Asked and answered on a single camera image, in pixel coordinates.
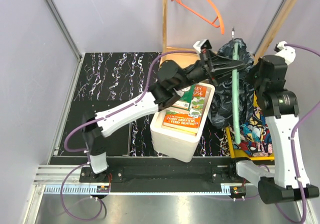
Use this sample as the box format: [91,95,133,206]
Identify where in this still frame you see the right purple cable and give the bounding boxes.
[257,43,320,224]

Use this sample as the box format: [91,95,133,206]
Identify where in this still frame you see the colourful comic print shorts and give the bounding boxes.
[230,106,273,158]

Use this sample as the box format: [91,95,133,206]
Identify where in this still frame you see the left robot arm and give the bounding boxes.
[81,49,246,182]

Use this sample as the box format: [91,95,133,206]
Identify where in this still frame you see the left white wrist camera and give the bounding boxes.
[193,39,212,55]

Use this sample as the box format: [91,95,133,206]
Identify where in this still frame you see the green plastic hanger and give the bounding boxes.
[231,27,241,145]

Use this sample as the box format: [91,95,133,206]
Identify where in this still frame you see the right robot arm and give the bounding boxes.
[227,55,320,204]

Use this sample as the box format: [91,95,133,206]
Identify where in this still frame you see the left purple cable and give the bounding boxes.
[59,50,198,220]

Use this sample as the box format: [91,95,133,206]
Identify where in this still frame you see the orange plastic hanger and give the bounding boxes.
[170,0,225,35]

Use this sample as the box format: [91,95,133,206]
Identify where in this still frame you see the wooden hanger rack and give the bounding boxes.
[162,0,297,65]

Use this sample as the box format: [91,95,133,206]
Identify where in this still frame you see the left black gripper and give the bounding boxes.
[172,49,246,92]

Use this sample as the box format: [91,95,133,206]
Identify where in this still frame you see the dark leaf print shorts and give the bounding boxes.
[207,38,254,129]

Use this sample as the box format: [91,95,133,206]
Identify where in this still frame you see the green book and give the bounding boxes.
[172,84,196,111]

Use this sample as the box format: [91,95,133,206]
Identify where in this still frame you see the black marbled mat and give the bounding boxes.
[58,51,233,159]

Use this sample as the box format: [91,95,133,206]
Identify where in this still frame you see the yellow plastic bin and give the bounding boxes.
[225,97,275,161]

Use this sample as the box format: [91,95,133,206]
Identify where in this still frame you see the black square plate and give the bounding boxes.
[60,99,133,157]

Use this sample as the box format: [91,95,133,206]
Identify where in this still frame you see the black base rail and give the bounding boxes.
[48,155,258,194]

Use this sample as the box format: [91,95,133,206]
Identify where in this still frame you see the purple cable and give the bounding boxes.
[59,50,198,220]
[257,43,320,224]

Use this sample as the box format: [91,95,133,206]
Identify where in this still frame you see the orange book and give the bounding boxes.
[162,84,207,136]

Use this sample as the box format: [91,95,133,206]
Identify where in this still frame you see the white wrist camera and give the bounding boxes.
[193,39,212,55]
[274,41,296,65]

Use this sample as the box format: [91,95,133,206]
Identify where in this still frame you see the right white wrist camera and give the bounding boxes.
[274,41,296,65]

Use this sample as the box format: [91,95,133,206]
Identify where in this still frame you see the white styrofoam box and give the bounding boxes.
[150,83,215,163]

